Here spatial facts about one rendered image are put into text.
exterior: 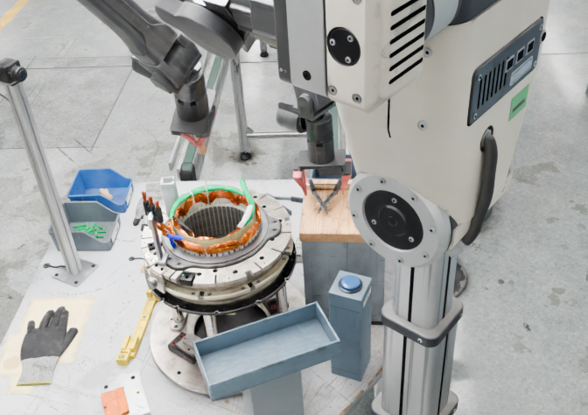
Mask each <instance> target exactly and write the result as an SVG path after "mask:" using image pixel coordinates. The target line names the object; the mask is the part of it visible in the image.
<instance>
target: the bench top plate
mask: <svg viewBox="0 0 588 415"><path fill-rule="evenodd" d="M245 182H246V186H247V188H250V189H254V190H257V191H260V192H262V193H266V195H267V193H269V194H271V195H273V196H280V197H291V196H295V197H300V198H304V192H303V190H302V188H301V187H300V186H299V185H298V183H297V182H296V181H295V180H294V179H265V180H245ZM149 183H157V182H132V184H133V187H134V189H133V191H134V192H133V194H132V197H131V200H130V203H129V207H128V208H127V210H126V212H125V213H120V220H121V225H120V226H121V227H120V229H119V232H118V234H117V237H116V240H115V243H114V245H112V248H111V250H109V251H77V253H78V256H79V258H82V259H84V260H87V261H89V262H92V263H94V264H98V265H99V267H98V268H97V269H96V270H95V271H94V272H93V273H92V274H91V275H90V276H89V277H88V278H87V279H86V280H85V281H83V282H82V283H81V284H80V285H79V286H78V287H74V286H71V285H68V284H66V283H63V282H61V281H59V280H56V279H54V278H52V275H53V274H54V273H55V272H56V271H57V270H59V269H60V268H61V267H59V268H53V267H49V268H44V267H43V265H44V264H46V263H49V264H50V265H53V266H59V265H64V264H65V263H64V260H63V257H62V255H61V252H60V251H57V249H56V246H55V244H54V242H53V240H52V242H51V244H50V246H49V248H48V250H47V252H46V254H45V256H44V258H43V260H42V262H41V264H40V266H39V268H38V270H37V272H36V274H35V276H34V278H33V280H32V282H31V284H30V286H29V288H28V290H27V292H26V294H25V296H24V299H23V301H22V303H21V305H20V307H19V308H18V310H17V313H16V315H15V317H14V319H13V321H12V322H11V324H10V327H9V329H8V331H7V333H6V335H5V337H4V338H3V341H2V343H1V345H0V354H1V352H2V350H3V348H4V344H5V342H6V340H7V338H8V336H9V334H15V333H16V332H17V330H18V327H19V325H20V323H21V320H22V319H23V317H24V314H25V311H26V308H27V307H28V305H29V302H30V300H31V299H32V298H63V297H89V296H95V299H94V304H93V307H92V310H91V313H90V315H89V318H88V321H87V325H86V328H85V331H84V334H83V336H82V339H81V342H80V346H79V349H78V352H77V355H76V357H75V360H74V363H60V364H55V367H54V369H53V373H52V379H51V384H44V385H33V387H32V389H31V394H24V395H5V393H6V391H7V389H8V387H9V384H10V382H11V379H12V377H2V379H1V382H0V415H105V412H104V409H103V405H102V398H101V393H100V389H99V385H98V384H99V383H104V382H107V381H109V380H112V379H115V378H117V377H119V376H124V375H127V374H129V373H132V372H135V371H138V373H139V376H140V379H141V382H142V386H143V391H144V394H145V397H146V400H147V403H148V406H149V409H150V415H246V412H245V406H244V401H243V395H242V394H237V395H231V396H228V397H224V398H221V399H219V400H216V401H213V402H212V401H211V398H210V396H209V395H207V394H202V393H198V392H195V391H191V390H188V389H185V388H183V387H181V386H179V385H177V384H176V383H174V382H173V381H172V380H170V379H169V378H168V377H167V376H165V375H164V374H163V372H162V371H161V370H160V369H159V367H158V366H157V365H156V363H155V361H154V359H153V357H152V354H151V348H150V330H151V324H152V321H153V319H154V317H155V315H156V313H157V312H158V309H159V308H160V307H161V305H163V304H164V302H163V300H162V301H159V302H157V303H156V305H155V307H154V310H153V312H152V315H151V317H150V321H149V324H148V326H147V328H146V331H145V333H144V336H143V339H142V342H141V344H140V347H139V350H138V351H137V354H136V358H135V359H130V361H129V365H117V363H116V358H117V355H118V353H119V350H120V349H121V347H122V344H123V341H124V339H125V336H126V334H128V335H130V337H132V336H133V334H134V332H135V329H136V327H137V322H138V321H139V318H140V316H141V313H142V311H143V309H144V305H145V303H146V300H147V295H146V290H147V288H148V287H149V286H148V285H147V284H146V283H145V282H146V279H145V275H144V273H142V274H141V271H140V269H141V268H142V267H143V266H144V260H143V259H135V260H133V261H130V260H129V257H134V258H136V257H142V258H144V256H143V252H142V249H141V235H142V233H143V232H142V231H141V225H142V222H143V219H141V220H140V222H139V224H138V225H137V226H134V225H133V221H134V218H135V216H136V208H137V203H138V202H139V200H140V199H141V197H142V194H141V192H142V191H145V192H146V185H147V184H149ZM205 184H207V185H224V186H241V185H240V181H239V180H211V181H176V186H177V190H178V196H181V195H182V194H185V193H188V191H192V190H193V189H194V188H197V187H199V186H204V185H205ZM277 201H278V202H281V203H283V204H282V205H284V206H285V207H287V208H288V209H289V210H291V212H292V215H291V216H290V220H289V221H287V222H291V232H292V235H293V241H294V242H295V241H296V240H297V239H298V237H299V229H300V222H301V214H302V206H303V203H298V202H293V201H290V200H277ZM129 275H130V276H129ZM41 278H43V279H41ZM132 280H134V282H133V281H132ZM144 281H145V282H144ZM286 281H288V282H289V283H291V284H292V285H294V286H295V287H296V288H297V289H298V290H299V291H300V292H301V293H302V294H303V295H304V296H305V285H304V271H303V263H302V262H296V266H295V269H294V271H293V273H292V275H291V277H290V279H289V280H286ZM394 282H395V263H394V262H391V261H389V260H388V259H387V258H385V276H384V303H383V305H385V304H386V303H387V302H388V301H389V300H390V299H391V298H392V297H393V296H394ZM128 302H129V303H128ZM120 321H121V322H120ZM117 323H118V324H117ZM116 324H117V325H116ZM120 324H122V325H120ZM116 327H118V328H116ZM113 330H114V331H113ZM119 334H121V335H119ZM111 335H112V336H113V337H112V336H111ZM111 337H112V339H111ZM383 339H384V324H383V325H371V359H370V361H369V364H368V366H367V369H366V371H365V374H364V376H363V378H362V380H361V382H359V381H356V380H353V379H350V378H347V377H343V376H338V375H335V374H333V373H332V371H331V360H330V361H327V362H322V363H320V364H318V365H315V366H312V367H310V368H307V369H303V370H301V377H302V388H303V400H304V415H346V414H347V413H348V412H349V411H350V409H351V408H352V407H353V406H354V405H355V404H356V402H357V401H358V400H359V399H360V398H361V397H362V395H363V394H364V393H365V392H366V391H367V390H368V388H369V387H370V386H371V385H372V384H373V383H374V382H375V380H376V379H377V378H378V377H379V376H380V375H381V373H382V365H383ZM111 341H112V342H111ZM85 356H86V357H85ZM82 358H83V359H82ZM89 358H90V359H89ZM83 360H85V361H83ZM89 360H90V361H91V362H90V361H89ZM93 361H94V362H93ZM82 370H83V371H82ZM125 371H127V372H129V373H127V372H125ZM180 408H185V409H188V410H185V409H180Z"/></svg>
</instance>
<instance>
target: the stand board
mask: <svg viewBox="0 0 588 415"><path fill-rule="evenodd" d="M312 181H313V184H336V183H337V181H338V179H313V180H312ZM316 192H317V193H318V195H319V197H320V198H321V200H322V201H323V202H324V201H325V200H326V199H327V195H328V194H329V195H330V194H331V193H332V192H333V190H329V189H316ZM348 192H349V190H346V188H345V192H344V195H342V192H341V190H339V192H338V194H336V195H335V196H334V197H333V198H332V200H331V201H330V202H329V203H331V211H327V212H328V215H327V214H326V212H325V211H320V213H319V214H318V209H317V203H318V201H317V199H316V198H315V196H314V195H313V194H312V191H311V189H307V196H305V194H304V199H303V206H302V214H301V222H300V229H299V241H300V242H341V243H365V242H366V241H365V240H364V239H363V238H362V236H361V234H360V233H359V231H358V230H357V228H356V227H355V225H354V222H353V219H352V216H351V213H350V209H349V204H348Z"/></svg>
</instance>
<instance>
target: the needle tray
mask: <svg viewBox="0 0 588 415"><path fill-rule="evenodd" d="M192 344H193V348H194V353H195V356H196V360H197V362H198V365H199V369H200V372H201V374H202V376H203V379H204V382H205V384H206V388H207V391H208V393H209V396H210V398H211V401H212V402H213V401H216V400H219V399H221V398H224V397H228V396H231V395H234V394H235V393H238V392H241V391H242V395H243V401H244V406H245V412H246V415H305V412H304V400H303V388H302V377H301V370H303V369H307V368H310V367H312V366H315V365H318V364H320V363H322V362H327V361H330V360H332V359H334V358H337V357H340V339H339V337H338V336H337V335H336V333H335V332H334V330H333V327H332V326H331V324H330V322H329V321H328V319H327V318H326V316H325V314H324V313H323V311H322V309H321V308H320V306H319V303H318V302H317V301H316V302H313V303H311V304H308V305H305V306H301V307H298V308H295V309H292V310H290V311H287V312H284V313H280V314H277V315H274V316H271V317H268V318H265V319H262V320H258V321H255V322H252V323H249V324H247V325H244V326H241V327H237V328H234V329H231V330H228V331H226V332H223V333H220V334H215V335H212V336H209V337H207V338H204V339H201V340H198V341H196V342H193V343H192Z"/></svg>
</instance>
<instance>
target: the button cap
mask: <svg viewBox="0 0 588 415"><path fill-rule="evenodd" d="M340 285H341V287H342V288H343V289H344V290H347V291H354V290H357V289H358V288H359V287H360V286H361V281H360V279H359V278H358V277H356V276H354V275H347V276H344V277H343V278H342V279H341V280H340Z"/></svg>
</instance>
